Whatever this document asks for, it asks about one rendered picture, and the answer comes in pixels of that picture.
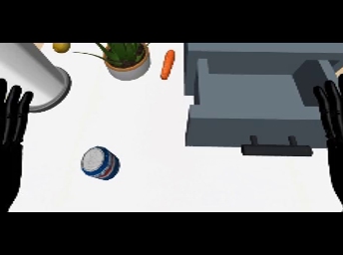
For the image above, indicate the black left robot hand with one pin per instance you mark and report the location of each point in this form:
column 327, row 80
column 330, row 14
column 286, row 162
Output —
column 2, row 139

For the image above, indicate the grey open drawer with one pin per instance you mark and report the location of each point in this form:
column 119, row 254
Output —
column 258, row 109

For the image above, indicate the blue and red can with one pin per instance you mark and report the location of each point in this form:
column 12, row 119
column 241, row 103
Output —
column 101, row 163

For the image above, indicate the large white cylinder container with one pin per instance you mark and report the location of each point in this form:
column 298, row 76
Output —
column 21, row 73

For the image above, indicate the grey cabinet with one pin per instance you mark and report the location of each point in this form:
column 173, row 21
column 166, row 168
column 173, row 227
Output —
column 267, row 58

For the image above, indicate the yellow-green fruit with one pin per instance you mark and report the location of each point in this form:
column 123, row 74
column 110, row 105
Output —
column 61, row 47

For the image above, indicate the potted green plant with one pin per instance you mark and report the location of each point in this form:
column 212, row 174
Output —
column 126, row 59

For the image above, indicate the orange carrot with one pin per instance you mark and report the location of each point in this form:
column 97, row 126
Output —
column 168, row 64

